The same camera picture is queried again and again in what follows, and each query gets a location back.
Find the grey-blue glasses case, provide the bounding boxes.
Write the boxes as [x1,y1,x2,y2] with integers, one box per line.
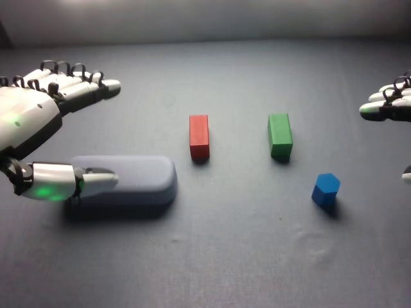
[69,155,179,208]

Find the green rectangular block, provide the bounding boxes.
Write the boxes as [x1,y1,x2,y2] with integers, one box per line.
[267,113,293,160]

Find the blue hexagonal block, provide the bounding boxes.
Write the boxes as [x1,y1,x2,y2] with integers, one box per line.
[311,173,342,206]

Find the red rectangular block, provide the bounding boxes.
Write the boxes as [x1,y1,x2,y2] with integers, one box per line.
[189,114,211,160]

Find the grey table cloth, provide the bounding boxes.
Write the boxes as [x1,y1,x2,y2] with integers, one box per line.
[0,38,411,308]

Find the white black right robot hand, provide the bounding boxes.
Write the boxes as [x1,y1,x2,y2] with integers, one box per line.
[358,69,411,186]

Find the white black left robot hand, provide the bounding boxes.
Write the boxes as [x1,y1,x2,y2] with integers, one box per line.
[0,59,122,203]

